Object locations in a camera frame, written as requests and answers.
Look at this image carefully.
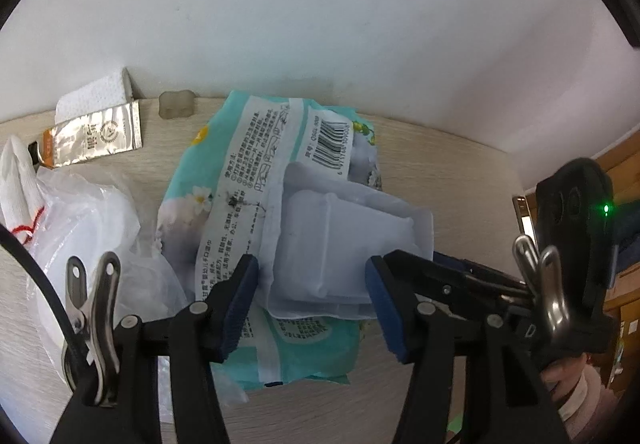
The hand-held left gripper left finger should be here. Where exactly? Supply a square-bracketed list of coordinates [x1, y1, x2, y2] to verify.
[50, 253, 261, 444]

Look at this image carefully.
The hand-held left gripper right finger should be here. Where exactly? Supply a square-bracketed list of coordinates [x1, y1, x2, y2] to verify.
[364, 250, 571, 444]

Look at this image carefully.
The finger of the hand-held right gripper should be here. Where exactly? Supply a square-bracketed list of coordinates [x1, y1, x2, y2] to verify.
[432, 251, 531, 297]
[425, 284, 538, 320]

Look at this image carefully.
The white wet wipe sheet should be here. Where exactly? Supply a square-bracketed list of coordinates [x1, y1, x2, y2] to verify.
[257, 163, 435, 321]

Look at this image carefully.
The teal wet wipes packet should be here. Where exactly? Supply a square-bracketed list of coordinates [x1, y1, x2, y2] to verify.
[156, 91, 386, 387]

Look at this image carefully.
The white paper towel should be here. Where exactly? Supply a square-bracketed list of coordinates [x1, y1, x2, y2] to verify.
[54, 68, 133, 125]

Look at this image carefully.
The person's right forearm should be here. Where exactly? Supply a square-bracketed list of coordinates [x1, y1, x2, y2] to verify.
[555, 364, 621, 442]

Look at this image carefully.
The person's right hand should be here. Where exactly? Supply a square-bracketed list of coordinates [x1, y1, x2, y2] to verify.
[542, 355, 593, 405]

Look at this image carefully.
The smartphone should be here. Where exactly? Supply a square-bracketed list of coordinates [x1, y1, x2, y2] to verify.
[512, 194, 540, 250]

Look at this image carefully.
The clear crumpled plastic bag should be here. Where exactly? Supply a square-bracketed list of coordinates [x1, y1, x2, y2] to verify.
[27, 169, 251, 407]

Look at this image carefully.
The wooden cabinet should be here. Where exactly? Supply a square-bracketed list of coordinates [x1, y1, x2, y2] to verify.
[595, 129, 640, 395]

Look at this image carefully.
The white glove red cuff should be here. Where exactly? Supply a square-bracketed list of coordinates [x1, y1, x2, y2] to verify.
[0, 135, 48, 245]

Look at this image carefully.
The black braided cable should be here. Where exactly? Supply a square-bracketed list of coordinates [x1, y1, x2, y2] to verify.
[0, 224, 96, 375]

